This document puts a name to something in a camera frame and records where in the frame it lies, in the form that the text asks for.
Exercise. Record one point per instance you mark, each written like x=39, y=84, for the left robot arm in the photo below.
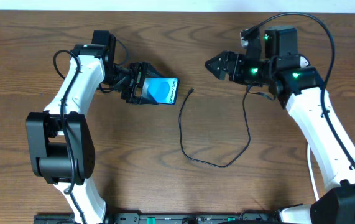
x=60, y=144

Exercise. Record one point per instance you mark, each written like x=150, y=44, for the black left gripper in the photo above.
x=134, y=83

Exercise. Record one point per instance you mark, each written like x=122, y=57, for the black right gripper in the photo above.
x=231, y=66

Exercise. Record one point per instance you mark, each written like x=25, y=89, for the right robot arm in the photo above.
x=297, y=85

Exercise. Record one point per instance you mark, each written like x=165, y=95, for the white USB charger plug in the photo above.
x=304, y=62

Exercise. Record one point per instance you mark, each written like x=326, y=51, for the blue Galaxy smartphone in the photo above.
x=161, y=90

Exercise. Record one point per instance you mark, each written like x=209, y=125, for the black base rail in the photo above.
x=137, y=218

